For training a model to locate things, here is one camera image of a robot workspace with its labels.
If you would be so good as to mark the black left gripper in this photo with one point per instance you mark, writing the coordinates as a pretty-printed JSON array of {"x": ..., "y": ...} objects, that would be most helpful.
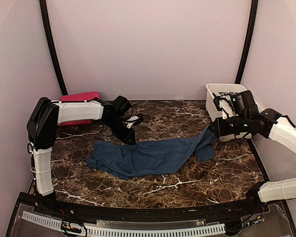
[{"x": 125, "y": 138}]

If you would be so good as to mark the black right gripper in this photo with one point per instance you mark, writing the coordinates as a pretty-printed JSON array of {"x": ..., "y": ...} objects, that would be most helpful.
[{"x": 220, "y": 131}]

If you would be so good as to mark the dark blue garment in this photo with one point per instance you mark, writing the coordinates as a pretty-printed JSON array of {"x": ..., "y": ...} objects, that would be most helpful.
[{"x": 151, "y": 157}]

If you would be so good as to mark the pink trousers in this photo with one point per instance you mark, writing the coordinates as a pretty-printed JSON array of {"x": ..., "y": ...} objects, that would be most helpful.
[{"x": 79, "y": 97}]

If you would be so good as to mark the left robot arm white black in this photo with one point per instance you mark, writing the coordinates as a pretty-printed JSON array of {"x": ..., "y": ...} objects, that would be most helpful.
[{"x": 49, "y": 114}]

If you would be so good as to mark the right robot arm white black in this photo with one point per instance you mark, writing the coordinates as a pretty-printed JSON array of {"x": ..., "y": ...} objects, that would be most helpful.
[{"x": 240, "y": 118}]

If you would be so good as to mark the white plastic laundry bin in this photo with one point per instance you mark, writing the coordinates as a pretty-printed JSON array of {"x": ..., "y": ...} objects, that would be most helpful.
[{"x": 219, "y": 87}]

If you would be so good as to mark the black white patterned garment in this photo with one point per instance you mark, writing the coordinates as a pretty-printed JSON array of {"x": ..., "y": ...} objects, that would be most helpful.
[{"x": 226, "y": 95}]

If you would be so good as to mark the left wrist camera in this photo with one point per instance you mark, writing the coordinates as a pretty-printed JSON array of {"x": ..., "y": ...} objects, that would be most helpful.
[{"x": 134, "y": 120}]

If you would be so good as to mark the black front rail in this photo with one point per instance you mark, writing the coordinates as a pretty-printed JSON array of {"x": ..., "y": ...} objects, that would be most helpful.
[{"x": 226, "y": 212}]

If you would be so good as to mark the white slotted cable duct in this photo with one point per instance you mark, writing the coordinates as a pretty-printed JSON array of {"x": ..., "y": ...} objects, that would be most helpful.
[{"x": 127, "y": 229}]

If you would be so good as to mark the right black corner post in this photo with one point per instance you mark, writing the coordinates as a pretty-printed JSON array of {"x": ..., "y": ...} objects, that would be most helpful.
[{"x": 247, "y": 42}]

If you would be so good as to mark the black corner post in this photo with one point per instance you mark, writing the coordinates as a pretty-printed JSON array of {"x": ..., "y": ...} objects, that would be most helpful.
[
  {"x": 247, "y": 42},
  {"x": 51, "y": 46}
]

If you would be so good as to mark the left black corner post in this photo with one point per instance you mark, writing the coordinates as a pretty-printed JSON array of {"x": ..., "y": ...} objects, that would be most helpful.
[{"x": 51, "y": 46}]

